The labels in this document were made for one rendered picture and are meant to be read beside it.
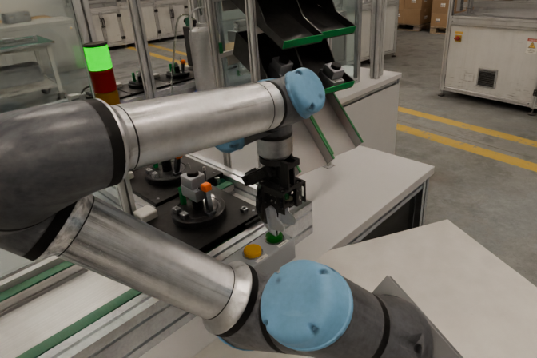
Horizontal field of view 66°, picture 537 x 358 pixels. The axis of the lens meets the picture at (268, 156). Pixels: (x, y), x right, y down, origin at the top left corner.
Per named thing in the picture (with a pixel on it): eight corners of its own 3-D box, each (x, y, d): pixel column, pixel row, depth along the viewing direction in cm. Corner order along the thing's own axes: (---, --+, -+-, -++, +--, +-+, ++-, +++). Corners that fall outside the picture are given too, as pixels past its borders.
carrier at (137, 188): (224, 177, 130) (219, 141, 125) (157, 210, 115) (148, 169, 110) (179, 157, 146) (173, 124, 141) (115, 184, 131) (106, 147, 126)
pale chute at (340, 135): (356, 148, 135) (363, 141, 131) (325, 160, 128) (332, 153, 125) (314, 77, 142) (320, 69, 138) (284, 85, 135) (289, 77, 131)
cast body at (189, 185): (210, 196, 105) (207, 171, 102) (196, 203, 102) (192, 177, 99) (191, 185, 111) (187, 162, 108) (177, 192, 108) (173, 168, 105)
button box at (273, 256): (296, 257, 101) (295, 236, 98) (230, 307, 87) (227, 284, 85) (275, 246, 105) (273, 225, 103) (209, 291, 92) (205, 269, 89)
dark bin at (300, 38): (321, 42, 112) (329, 17, 106) (282, 50, 105) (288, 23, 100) (264, -7, 126) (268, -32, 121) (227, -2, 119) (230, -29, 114)
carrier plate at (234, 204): (264, 216, 109) (264, 209, 108) (189, 262, 94) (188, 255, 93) (208, 188, 124) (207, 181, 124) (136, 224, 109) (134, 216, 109)
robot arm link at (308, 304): (381, 375, 55) (312, 345, 48) (307, 365, 64) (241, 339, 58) (389, 284, 61) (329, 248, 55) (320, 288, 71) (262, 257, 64)
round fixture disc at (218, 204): (236, 211, 108) (236, 204, 107) (192, 236, 99) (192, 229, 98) (204, 194, 117) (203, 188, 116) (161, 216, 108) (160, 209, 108)
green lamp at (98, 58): (116, 67, 92) (111, 45, 90) (94, 72, 89) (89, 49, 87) (106, 65, 95) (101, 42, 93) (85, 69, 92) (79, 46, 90)
